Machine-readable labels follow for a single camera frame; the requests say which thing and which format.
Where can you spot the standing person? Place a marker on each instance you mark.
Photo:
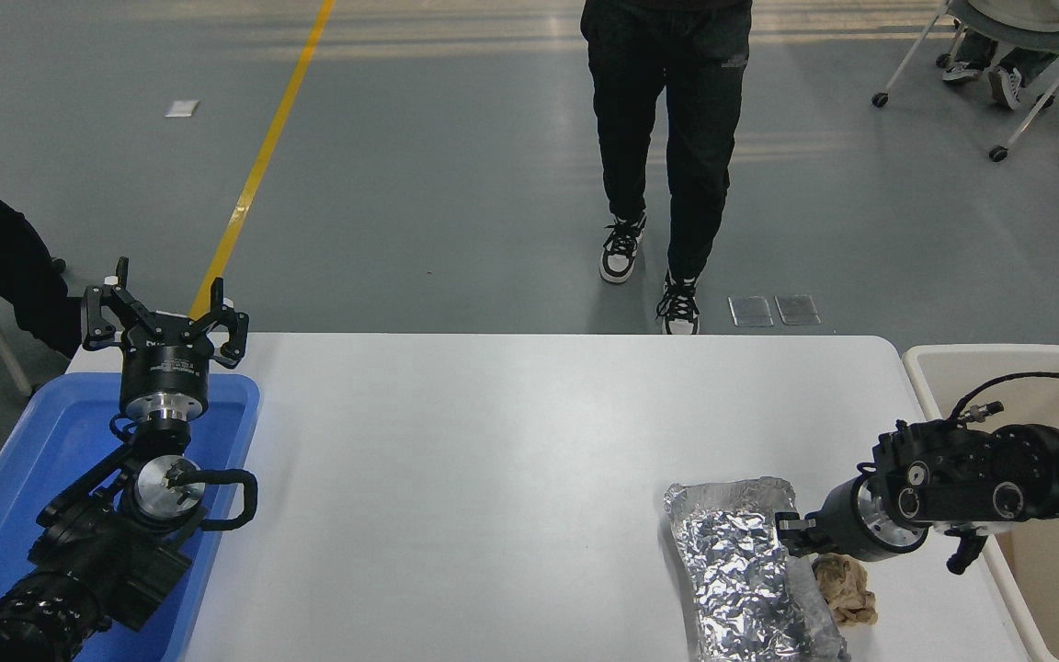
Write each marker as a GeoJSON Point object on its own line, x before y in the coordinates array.
{"type": "Point", "coordinates": [667, 110]}

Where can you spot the small white floor marker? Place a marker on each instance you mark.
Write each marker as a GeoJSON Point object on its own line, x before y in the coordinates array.
{"type": "Point", "coordinates": [181, 108]}

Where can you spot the metal floor plate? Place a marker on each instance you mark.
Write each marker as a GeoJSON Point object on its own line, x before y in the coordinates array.
{"type": "Point", "coordinates": [752, 312]}
{"type": "Point", "coordinates": [797, 310]}

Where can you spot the grey rolling chair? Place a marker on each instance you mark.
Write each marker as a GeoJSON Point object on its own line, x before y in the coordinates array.
{"type": "Point", "coordinates": [1035, 28]}

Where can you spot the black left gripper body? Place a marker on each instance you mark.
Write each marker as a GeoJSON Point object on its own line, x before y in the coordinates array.
{"type": "Point", "coordinates": [165, 366]}

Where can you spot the silver foil plate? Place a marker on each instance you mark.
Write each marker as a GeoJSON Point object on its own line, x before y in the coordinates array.
{"type": "Point", "coordinates": [736, 570]}

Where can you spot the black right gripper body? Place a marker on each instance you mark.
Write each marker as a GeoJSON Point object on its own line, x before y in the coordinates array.
{"type": "Point", "coordinates": [840, 524]}

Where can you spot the large pale bin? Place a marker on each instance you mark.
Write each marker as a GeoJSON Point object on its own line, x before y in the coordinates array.
{"type": "Point", "coordinates": [962, 377]}

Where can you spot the crumpled tan paper ball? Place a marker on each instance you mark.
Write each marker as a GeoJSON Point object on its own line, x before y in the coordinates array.
{"type": "Point", "coordinates": [847, 593]}

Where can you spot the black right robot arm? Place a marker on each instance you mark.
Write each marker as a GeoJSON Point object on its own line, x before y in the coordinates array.
{"type": "Point", "coordinates": [980, 473]}

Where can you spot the blue plastic tray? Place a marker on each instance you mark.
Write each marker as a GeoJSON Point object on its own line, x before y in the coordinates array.
{"type": "Point", "coordinates": [24, 460]}

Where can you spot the seated person with sneakers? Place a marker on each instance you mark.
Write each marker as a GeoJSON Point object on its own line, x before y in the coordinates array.
{"type": "Point", "coordinates": [1007, 74]}

